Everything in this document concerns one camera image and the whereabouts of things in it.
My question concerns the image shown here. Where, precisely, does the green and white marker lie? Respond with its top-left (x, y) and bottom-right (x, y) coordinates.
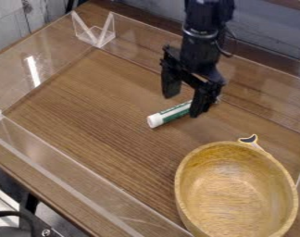
top-left (145, 101), bottom-right (191, 129)

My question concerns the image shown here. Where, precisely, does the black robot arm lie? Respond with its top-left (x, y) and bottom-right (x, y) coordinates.
top-left (159, 0), bottom-right (235, 118)

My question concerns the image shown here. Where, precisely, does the clear acrylic front wall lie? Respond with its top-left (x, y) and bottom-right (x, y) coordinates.
top-left (0, 115), bottom-right (191, 237)

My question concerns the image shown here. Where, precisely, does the black cable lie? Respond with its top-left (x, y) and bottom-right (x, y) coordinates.
top-left (0, 210), bottom-right (36, 237)

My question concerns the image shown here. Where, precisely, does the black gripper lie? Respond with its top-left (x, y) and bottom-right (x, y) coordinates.
top-left (159, 28), bottom-right (226, 118)

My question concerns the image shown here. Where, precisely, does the brown wooden bowl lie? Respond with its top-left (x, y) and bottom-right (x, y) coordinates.
top-left (175, 142), bottom-right (298, 237)

